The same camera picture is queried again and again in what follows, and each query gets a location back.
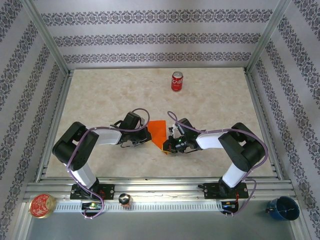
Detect orange cloth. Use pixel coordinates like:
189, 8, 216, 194
147, 120, 169, 156

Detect red soda can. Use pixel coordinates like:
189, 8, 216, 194
170, 71, 185, 93

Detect small black round knob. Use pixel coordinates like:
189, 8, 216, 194
118, 192, 132, 207

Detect small green circuit board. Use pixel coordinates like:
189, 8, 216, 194
221, 200, 240, 211
80, 201, 104, 211

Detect blue enamel mug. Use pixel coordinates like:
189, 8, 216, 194
265, 195, 300, 221

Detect round red gold tin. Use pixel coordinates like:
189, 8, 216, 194
28, 193, 57, 220

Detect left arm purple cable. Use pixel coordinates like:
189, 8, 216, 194
66, 107, 151, 220

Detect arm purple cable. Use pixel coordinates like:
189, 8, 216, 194
66, 107, 151, 220
166, 110, 270, 218

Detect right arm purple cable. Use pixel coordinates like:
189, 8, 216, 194
166, 110, 270, 218

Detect aluminium mounting rail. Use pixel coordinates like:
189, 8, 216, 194
23, 177, 297, 201

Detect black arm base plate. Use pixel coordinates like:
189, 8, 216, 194
69, 184, 116, 200
203, 182, 249, 200

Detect slotted white cable duct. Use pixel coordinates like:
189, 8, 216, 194
53, 201, 223, 213

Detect aluminium side rail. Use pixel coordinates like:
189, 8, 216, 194
36, 70, 75, 181
242, 68, 285, 180

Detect aluminium frame post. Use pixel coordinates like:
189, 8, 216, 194
21, 0, 71, 75
246, 0, 293, 73

